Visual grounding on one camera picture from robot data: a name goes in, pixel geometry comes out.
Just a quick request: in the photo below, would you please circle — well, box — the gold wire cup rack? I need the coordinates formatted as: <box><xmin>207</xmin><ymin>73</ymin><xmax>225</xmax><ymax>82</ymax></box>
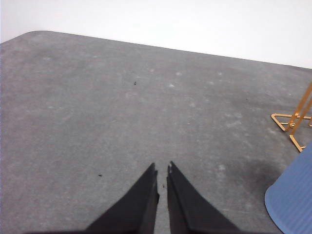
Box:
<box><xmin>271</xmin><ymin>82</ymin><xmax>312</xmax><ymax>152</ymax></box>

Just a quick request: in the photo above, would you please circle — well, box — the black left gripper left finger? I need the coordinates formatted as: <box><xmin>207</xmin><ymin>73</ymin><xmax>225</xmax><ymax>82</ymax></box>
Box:
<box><xmin>63</xmin><ymin>163</ymin><xmax>160</xmax><ymax>234</ymax></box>

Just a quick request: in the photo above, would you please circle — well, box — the grey felt table mat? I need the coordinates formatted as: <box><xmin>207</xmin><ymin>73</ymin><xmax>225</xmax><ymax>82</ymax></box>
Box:
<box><xmin>0</xmin><ymin>31</ymin><xmax>312</xmax><ymax>234</ymax></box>

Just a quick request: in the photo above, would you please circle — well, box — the blue ribbed plastic cup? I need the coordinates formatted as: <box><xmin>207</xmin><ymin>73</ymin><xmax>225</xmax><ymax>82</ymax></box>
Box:
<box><xmin>265</xmin><ymin>142</ymin><xmax>312</xmax><ymax>234</ymax></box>

